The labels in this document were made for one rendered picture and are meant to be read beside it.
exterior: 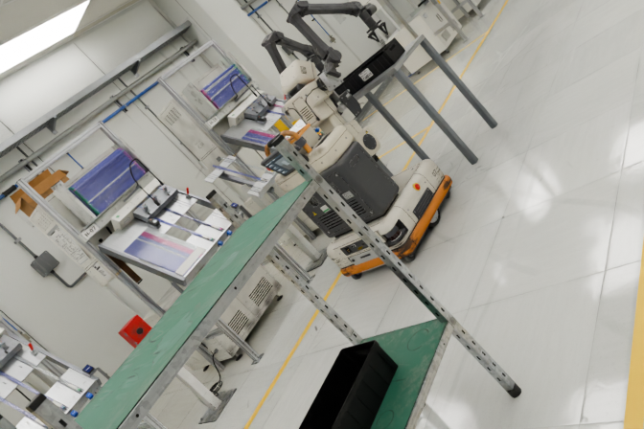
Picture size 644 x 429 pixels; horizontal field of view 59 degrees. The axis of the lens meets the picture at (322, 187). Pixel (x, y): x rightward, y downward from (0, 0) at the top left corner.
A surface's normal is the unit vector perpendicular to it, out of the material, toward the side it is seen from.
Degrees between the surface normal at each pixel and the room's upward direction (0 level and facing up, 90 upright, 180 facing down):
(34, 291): 90
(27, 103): 90
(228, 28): 90
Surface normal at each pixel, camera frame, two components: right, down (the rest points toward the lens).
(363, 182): 0.55, -0.32
